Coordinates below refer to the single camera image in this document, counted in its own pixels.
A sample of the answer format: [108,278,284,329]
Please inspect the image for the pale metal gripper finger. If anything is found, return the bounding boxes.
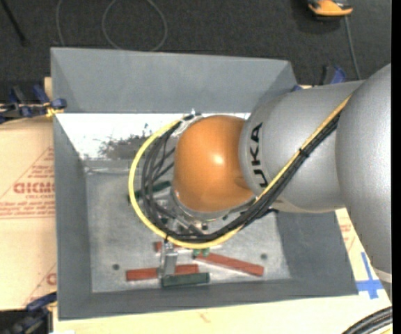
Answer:
[166,250,180,277]
[157,254,168,279]

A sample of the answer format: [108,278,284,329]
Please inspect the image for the dark green flat block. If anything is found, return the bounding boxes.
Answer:
[160,271,211,288]

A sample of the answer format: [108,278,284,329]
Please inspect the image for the brown cardboard board red print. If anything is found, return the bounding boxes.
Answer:
[0,116,58,313]

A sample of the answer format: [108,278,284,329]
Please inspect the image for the grey metal bin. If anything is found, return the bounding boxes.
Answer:
[49,47,359,320]

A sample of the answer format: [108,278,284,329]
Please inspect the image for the red-brown flat block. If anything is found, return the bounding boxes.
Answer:
[154,241,265,277]
[125,263,201,282]

